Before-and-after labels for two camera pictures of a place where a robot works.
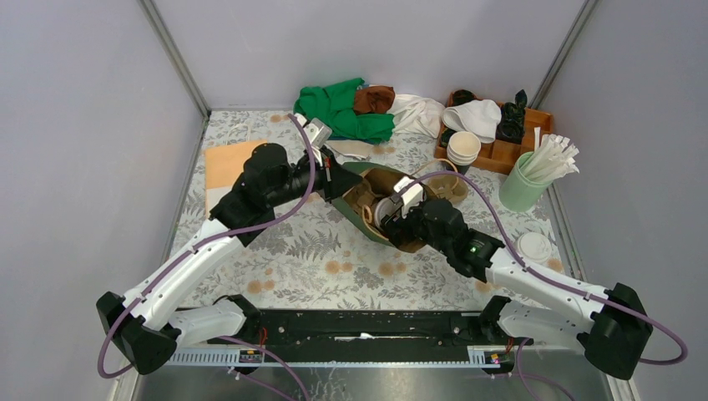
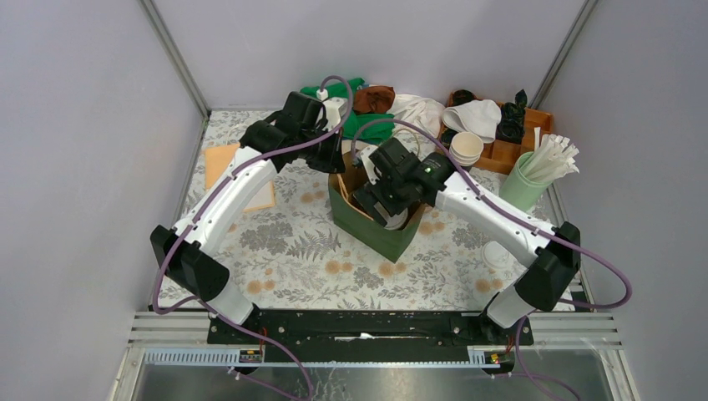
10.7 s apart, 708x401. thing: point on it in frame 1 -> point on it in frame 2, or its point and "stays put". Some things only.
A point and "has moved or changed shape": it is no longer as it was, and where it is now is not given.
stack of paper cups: x=462 y=148 stays put
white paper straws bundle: x=552 y=158 stays put
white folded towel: x=480 y=116 stays put
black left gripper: x=334 y=178 -> x=329 y=164
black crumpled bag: x=512 y=120 stays put
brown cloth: x=375 y=99 stays put
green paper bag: x=374 y=183 has moved or changed shape
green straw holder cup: x=520 y=192 stays put
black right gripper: x=392 y=224 -> x=370 y=195
